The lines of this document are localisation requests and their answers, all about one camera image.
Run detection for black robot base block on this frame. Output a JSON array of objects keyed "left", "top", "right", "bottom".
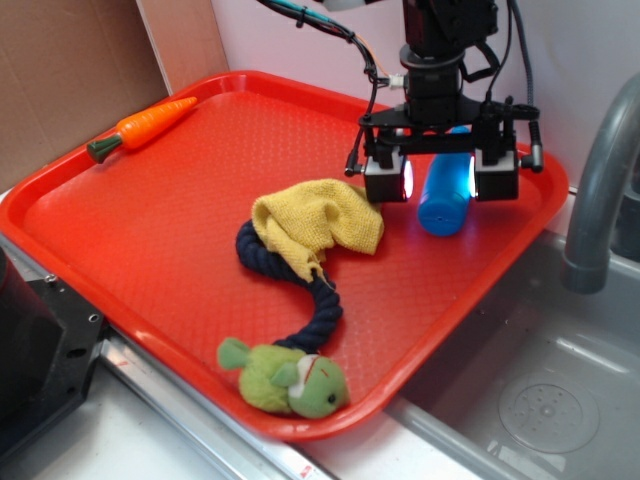
[{"left": 1, "top": 253, "right": 104, "bottom": 463}]

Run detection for orange toy carrot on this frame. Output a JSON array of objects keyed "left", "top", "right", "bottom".
[{"left": 86, "top": 97, "right": 198, "bottom": 164}]

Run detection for yellow microfiber cloth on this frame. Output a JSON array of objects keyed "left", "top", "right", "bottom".
[{"left": 251, "top": 179, "right": 384, "bottom": 283}]

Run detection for blue plastic bottle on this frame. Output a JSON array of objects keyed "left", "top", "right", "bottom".
[{"left": 417, "top": 151, "right": 475, "bottom": 237}]

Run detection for black sensor gripper finger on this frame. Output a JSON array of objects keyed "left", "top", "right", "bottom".
[
  {"left": 473, "top": 118, "right": 519, "bottom": 201},
  {"left": 363, "top": 130, "right": 413, "bottom": 203}
]

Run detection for green plush rope toy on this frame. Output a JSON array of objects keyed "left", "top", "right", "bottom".
[{"left": 217, "top": 221, "right": 350, "bottom": 419}]

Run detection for grey sink faucet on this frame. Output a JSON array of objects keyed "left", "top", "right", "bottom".
[{"left": 561, "top": 75, "right": 639, "bottom": 294}]

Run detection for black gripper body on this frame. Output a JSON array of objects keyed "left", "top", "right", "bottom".
[{"left": 358, "top": 70, "right": 540, "bottom": 156}]

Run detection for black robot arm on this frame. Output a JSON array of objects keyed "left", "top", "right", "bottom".
[{"left": 345, "top": 1, "right": 544, "bottom": 203}]

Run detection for brown cardboard panel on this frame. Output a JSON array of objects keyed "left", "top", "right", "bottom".
[{"left": 1, "top": 1, "right": 167, "bottom": 190}]

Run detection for black cable bundle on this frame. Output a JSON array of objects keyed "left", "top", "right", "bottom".
[{"left": 257, "top": 0, "right": 396, "bottom": 177}]

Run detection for grey plastic sink basin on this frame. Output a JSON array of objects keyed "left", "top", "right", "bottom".
[{"left": 388, "top": 233, "right": 639, "bottom": 479}]

